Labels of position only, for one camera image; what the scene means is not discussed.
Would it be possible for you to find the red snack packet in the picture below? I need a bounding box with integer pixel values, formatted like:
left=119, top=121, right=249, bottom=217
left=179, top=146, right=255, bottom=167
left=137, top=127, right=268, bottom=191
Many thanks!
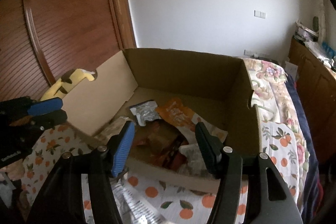
left=129, top=119, right=189, bottom=171

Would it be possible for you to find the orange silver snack bag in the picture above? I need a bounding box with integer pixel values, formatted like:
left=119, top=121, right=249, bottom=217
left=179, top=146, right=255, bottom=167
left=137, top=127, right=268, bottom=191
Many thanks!
left=156, top=98, right=228, bottom=144

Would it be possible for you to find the white silver flat pouch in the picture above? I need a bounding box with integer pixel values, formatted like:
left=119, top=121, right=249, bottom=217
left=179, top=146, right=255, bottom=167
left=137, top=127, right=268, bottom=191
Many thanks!
left=178, top=144, right=212, bottom=178

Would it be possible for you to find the brown clear-wrapped pastry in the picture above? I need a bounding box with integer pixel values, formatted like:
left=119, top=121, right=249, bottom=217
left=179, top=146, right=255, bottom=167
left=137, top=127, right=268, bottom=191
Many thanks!
left=94, top=116, right=133, bottom=144

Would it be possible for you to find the yellow plush pillow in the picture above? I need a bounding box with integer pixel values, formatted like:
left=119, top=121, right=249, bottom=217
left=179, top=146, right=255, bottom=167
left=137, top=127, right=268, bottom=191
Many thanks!
left=40, top=68, right=97, bottom=101

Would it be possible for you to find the orange print bed sheet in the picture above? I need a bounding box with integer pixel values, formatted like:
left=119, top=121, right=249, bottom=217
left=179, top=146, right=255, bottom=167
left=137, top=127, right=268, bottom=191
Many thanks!
left=20, top=118, right=295, bottom=224

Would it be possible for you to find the brown cardboard box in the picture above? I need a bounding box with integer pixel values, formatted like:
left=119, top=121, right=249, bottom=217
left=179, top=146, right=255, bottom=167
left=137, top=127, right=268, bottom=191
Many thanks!
left=63, top=48, right=261, bottom=193

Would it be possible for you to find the floral quilt blanket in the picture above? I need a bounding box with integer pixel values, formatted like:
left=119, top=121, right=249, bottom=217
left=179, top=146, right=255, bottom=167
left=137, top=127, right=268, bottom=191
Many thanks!
left=244, top=58, right=321, bottom=223

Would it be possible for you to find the wooden louvered wardrobe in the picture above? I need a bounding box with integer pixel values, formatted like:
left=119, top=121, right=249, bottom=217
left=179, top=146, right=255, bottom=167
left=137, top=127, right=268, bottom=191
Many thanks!
left=1, top=0, right=136, bottom=101

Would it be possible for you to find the wooden window-side cabinet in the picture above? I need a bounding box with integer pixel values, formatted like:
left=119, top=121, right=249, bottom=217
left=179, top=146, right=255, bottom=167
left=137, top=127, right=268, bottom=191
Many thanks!
left=288, top=38, right=335, bottom=162

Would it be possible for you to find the clutter on cabinet top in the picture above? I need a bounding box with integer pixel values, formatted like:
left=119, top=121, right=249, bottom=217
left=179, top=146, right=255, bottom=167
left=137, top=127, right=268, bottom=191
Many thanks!
left=294, top=20, right=335, bottom=72

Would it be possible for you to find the white wall switch plate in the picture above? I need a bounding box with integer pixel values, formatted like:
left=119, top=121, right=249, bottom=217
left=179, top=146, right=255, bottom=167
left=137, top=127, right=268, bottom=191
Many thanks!
left=254, top=10, right=266, bottom=19

